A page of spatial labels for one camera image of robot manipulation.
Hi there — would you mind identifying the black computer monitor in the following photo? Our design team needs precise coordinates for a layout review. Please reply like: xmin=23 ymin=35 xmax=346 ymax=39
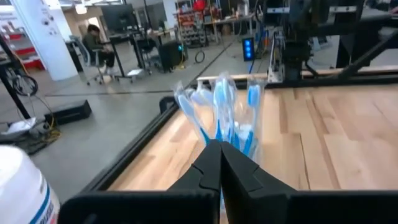
xmin=99 ymin=2 xmax=140 ymax=34

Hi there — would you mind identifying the person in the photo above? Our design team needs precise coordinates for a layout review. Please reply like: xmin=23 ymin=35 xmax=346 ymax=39
xmin=81 ymin=24 xmax=116 ymax=76

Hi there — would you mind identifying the clear acrylic organizer box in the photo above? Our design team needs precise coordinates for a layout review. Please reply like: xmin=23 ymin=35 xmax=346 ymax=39
xmin=198 ymin=118 xmax=265 ymax=166

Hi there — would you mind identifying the red storage shelf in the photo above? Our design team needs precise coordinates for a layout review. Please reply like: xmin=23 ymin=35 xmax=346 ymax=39
xmin=0 ymin=29 xmax=45 ymax=72

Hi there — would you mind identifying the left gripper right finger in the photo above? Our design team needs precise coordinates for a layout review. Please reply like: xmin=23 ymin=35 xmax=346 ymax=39
xmin=221 ymin=142 xmax=295 ymax=192

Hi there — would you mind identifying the black controller box with lights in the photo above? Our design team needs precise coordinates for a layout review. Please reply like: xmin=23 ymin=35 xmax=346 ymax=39
xmin=241 ymin=36 xmax=256 ymax=62

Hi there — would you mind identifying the white building column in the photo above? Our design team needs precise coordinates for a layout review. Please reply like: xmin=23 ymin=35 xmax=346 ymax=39
xmin=10 ymin=0 xmax=79 ymax=82

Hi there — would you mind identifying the grey office chair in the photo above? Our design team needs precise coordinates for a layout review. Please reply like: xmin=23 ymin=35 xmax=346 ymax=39
xmin=68 ymin=34 xmax=109 ymax=86

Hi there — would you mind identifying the red parts rack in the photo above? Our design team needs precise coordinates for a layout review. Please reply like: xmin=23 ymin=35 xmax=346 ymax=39
xmin=176 ymin=0 xmax=208 ymax=45

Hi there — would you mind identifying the black aluminium table frame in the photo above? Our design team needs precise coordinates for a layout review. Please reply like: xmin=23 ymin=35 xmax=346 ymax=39
xmin=82 ymin=63 xmax=398 ymax=192

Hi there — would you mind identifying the white bag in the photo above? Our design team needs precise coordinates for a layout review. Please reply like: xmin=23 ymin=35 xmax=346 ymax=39
xmin=0 ymin=116 xmax=39 ymax=141

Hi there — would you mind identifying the yellow white Lysol wipes canister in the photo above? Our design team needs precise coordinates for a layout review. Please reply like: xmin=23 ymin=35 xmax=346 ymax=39
xmin=0 ymin=145 xmax=61 ymax=224

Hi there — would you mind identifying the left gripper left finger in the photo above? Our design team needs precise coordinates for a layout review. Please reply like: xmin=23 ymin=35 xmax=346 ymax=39
xmin=167 ymin=139 xmax=222 ymax=191

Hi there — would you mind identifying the black computer tower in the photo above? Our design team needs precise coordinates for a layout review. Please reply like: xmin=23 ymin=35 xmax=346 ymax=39
xmin=157 ymin=39 xmax=188 ymax=73

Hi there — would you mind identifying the black floor box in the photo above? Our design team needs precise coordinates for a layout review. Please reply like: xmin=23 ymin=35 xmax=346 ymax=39
xmin=43 ymin=98 xmax=93 ymax=127

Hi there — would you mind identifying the black coiled cable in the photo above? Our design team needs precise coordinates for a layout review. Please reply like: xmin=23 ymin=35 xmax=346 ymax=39
xmin=193 ymin=49 xmax=206 ymax=65

